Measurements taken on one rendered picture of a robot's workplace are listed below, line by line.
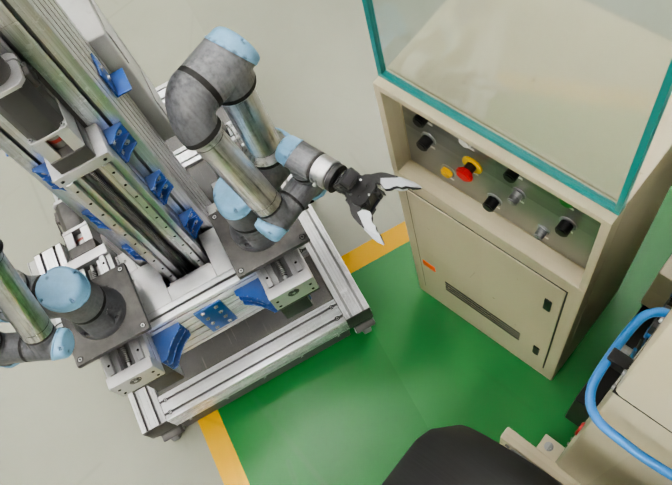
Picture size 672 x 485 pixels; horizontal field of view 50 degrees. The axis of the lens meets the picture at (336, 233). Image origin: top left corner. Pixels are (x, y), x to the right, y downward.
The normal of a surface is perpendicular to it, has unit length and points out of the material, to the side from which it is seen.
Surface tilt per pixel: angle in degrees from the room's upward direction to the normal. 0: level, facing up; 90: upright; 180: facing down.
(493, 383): 0
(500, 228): 0
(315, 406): 0
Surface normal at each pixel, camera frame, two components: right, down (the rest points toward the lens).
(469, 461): -0.43, -0.83
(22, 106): 0.45, 0.78
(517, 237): -0.18, -0.40
